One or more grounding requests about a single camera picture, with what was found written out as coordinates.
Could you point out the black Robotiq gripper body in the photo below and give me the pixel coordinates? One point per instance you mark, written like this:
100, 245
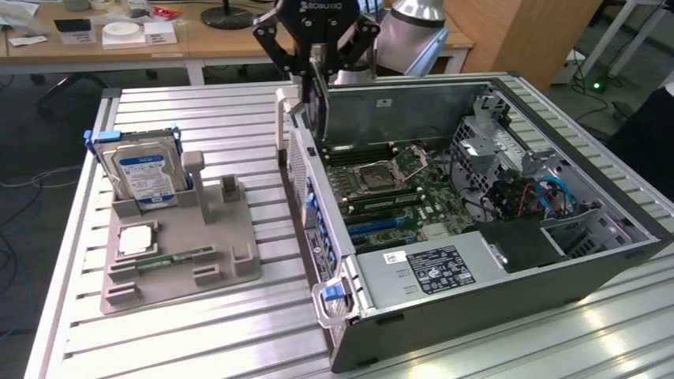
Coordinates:
315, 27

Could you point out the green motherboard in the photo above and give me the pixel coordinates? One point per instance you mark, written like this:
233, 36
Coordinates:
436, 201

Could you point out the hard disk in blue caddy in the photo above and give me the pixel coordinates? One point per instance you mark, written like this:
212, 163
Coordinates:
141, 173

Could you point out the white desk frame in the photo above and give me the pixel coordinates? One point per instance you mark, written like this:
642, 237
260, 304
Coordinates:
600, 43

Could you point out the black round lamp base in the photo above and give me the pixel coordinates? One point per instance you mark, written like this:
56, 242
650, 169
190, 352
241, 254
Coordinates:
227, 17

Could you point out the grey disk bay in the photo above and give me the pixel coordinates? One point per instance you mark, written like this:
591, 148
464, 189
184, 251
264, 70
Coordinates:
584, 237

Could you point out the blue expansion slot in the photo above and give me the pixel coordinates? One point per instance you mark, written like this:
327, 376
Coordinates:
373, 227

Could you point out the wooden desk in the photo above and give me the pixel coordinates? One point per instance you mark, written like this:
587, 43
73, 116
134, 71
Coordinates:
211, 43

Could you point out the silver CPU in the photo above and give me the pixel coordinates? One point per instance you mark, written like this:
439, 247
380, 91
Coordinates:
136, 241

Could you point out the small white box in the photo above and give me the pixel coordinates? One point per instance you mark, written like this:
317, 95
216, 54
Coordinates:
158, 33

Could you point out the green RAM stick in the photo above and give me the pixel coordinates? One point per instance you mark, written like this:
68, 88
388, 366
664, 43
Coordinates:
170, 260

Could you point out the installed RAM stick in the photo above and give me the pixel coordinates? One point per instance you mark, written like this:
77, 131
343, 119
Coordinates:
384, 201

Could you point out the red packet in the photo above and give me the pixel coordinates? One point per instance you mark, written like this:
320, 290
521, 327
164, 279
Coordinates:
164, 12

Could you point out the silver drive cage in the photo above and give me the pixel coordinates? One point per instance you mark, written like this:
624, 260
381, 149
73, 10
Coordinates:
484, 146

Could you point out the grey parts rack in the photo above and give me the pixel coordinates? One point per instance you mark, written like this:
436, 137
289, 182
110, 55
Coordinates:
173, 284

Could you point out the open black PC case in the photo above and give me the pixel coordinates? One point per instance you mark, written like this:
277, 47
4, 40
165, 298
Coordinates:
473, 316

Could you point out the wooden cabinet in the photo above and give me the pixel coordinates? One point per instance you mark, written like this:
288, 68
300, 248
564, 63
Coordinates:
525, 35

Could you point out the white round dish on box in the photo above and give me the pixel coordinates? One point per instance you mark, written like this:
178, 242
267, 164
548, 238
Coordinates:
122, 33

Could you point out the grey power supply unit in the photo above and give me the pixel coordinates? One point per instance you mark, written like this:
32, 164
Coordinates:
384, 284

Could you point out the metal socket cover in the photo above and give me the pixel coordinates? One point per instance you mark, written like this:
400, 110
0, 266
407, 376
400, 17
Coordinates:
407, 162

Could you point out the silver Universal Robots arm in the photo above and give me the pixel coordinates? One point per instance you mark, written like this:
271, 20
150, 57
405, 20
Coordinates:
415, 12

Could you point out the person trunk and legs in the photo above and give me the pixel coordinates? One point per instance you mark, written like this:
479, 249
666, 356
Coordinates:
647, 130

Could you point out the white box with black lid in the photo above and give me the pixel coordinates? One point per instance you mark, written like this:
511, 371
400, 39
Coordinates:
74, 31

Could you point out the CPU socket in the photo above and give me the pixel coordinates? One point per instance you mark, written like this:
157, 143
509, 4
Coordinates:
376, 177

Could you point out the black graphics card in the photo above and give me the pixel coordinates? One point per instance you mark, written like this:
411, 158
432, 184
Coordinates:
319, 106

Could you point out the white paper label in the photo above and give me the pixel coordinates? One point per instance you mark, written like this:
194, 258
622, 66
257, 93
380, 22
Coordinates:
26, 40

